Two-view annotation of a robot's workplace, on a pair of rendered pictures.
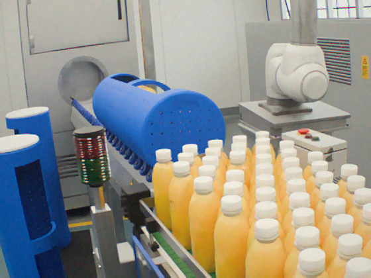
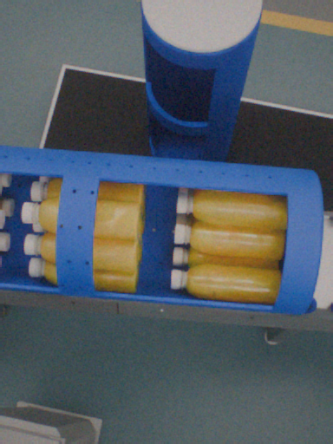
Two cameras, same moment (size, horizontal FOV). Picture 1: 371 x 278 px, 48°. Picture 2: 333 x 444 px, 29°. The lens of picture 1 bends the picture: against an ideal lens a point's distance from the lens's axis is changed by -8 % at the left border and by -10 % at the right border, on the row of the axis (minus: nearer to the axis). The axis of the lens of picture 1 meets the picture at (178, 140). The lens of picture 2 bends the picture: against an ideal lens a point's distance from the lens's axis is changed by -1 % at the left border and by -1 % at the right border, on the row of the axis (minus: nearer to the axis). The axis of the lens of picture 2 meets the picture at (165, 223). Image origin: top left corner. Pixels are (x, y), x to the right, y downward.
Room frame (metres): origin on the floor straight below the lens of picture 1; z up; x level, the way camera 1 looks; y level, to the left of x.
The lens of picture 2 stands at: (2.06, -0.12, 2.35)
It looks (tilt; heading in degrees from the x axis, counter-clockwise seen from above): 75 degrees down; 114
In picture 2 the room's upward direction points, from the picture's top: straight up
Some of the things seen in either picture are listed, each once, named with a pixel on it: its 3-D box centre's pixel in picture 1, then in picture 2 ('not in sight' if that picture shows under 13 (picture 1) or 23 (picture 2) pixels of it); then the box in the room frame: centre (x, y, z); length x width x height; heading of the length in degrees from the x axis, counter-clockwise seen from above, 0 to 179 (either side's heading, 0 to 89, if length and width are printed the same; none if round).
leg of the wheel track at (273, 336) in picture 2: not in sight; (288, 326); (2.31, 0.24, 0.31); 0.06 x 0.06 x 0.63; 19
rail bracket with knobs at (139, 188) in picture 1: (138, 204); not in sight; (1.19, 0.13, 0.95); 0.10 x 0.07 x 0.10; 109
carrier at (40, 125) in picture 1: (38, 181); not in sight; (2.57, 0.90, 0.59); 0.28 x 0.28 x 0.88
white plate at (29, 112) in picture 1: (26, 112); not in sight; (2.57, 0.90, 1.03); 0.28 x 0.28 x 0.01
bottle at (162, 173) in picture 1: (167, 192); not in sight; (1.14, 0.04, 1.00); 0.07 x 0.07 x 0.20
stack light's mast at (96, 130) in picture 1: (94, 169); not in sight; (0.82, 0.17, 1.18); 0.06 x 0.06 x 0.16
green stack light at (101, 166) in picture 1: (93, 167); not in sight; (0.82, 0.17, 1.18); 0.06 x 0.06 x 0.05
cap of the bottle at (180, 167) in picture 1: (181, 167); not in sight; (1.01, 0.00, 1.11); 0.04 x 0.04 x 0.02
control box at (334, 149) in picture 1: (313, 153); not in sight; (1.20, -0.39, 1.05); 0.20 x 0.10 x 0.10; 19
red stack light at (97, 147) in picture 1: (90, 144); not in sight; (0.82, 0.17, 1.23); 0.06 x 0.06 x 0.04
